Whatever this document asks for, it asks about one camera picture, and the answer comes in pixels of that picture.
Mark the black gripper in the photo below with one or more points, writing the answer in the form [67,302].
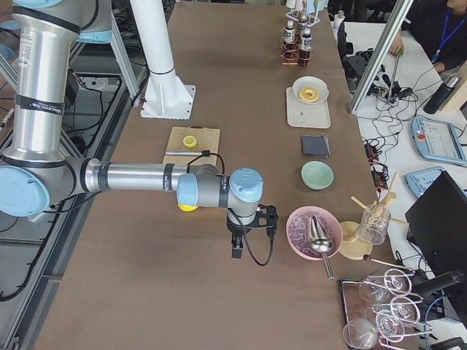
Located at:
[233,230]

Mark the tea bottle dark liquid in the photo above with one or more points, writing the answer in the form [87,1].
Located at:
[305,47]

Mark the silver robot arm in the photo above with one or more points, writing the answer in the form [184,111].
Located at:
[35,175]

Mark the cream rectangular tray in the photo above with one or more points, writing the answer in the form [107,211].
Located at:
[303,115]

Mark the tea bottle front rack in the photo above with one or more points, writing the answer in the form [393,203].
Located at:
[289,36]

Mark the tea bottle rack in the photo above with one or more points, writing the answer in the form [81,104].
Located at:
[289,36]
[301,26]

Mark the tea bottle rear rack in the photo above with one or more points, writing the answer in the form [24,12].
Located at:
[301,26]

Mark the pink bowl with ice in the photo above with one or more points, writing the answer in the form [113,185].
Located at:
[296,228]

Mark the metal ice scoop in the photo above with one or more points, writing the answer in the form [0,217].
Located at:
[321,243]

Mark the mint green bowl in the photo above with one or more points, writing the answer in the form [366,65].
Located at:
[316,175]

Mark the wooden cutting board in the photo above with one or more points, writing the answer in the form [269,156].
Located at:
[207,139]

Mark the halved lemon on board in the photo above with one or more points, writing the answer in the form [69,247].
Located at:
[190,141]

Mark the wooden mug tree stand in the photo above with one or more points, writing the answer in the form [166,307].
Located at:
[352,247]

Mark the dark grey folded cloth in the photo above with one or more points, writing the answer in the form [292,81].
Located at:
[315,146]

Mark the wine glass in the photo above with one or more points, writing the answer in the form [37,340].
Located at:
[402,309]
[380,288]
[362,333]

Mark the white round plate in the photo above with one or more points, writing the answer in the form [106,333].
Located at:
[314,82]

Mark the blue teach pendant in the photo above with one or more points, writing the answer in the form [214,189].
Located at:
[419,181]
[436,140]

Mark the black laptop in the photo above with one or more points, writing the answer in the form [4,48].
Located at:
[437,223]

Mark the black thermos bottle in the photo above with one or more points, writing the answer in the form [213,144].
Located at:
[442,93]

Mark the seated person dark jacket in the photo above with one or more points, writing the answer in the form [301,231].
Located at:
[440,28]

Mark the knife with black handle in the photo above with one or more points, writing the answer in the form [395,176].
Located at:
[203,153]

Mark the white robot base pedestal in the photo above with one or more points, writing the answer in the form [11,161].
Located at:
[166,96]

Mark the glazed ring donut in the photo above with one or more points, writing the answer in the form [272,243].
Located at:
[308,94]

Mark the copper wire bottle rack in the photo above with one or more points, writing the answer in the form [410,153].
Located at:
[291,57]

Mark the white wire cup rack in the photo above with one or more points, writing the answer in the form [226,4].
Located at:
[304,9]

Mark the aluminium frame post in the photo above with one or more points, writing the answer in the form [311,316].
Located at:
[391,28]

